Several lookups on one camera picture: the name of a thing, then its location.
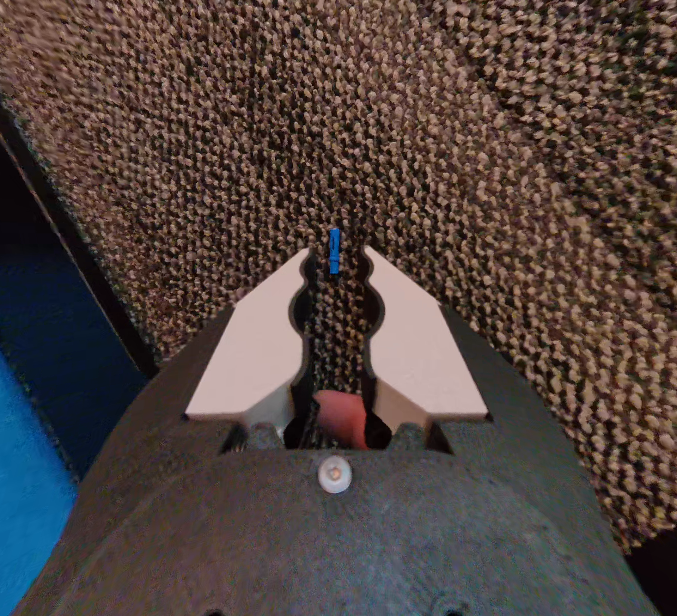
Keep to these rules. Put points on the person's right hand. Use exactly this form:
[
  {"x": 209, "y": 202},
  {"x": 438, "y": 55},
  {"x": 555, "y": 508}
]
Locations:
[{"x": 341, "y": 417}]

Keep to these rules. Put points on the blue plastic bin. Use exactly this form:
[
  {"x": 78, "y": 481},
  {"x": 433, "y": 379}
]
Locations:
[{"x": 31, "y": 468}]

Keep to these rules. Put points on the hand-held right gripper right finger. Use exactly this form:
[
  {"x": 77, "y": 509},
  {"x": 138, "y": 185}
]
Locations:
[{"x": 428, "y": 362}]

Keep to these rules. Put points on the long blue lego pin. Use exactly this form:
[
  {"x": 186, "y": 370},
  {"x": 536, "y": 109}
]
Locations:
[{"x": 334, "y": 253}]

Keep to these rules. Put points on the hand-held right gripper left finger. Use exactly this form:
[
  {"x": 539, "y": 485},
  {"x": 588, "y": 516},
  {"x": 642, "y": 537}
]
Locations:
[{"x": 243, "y": 362}]

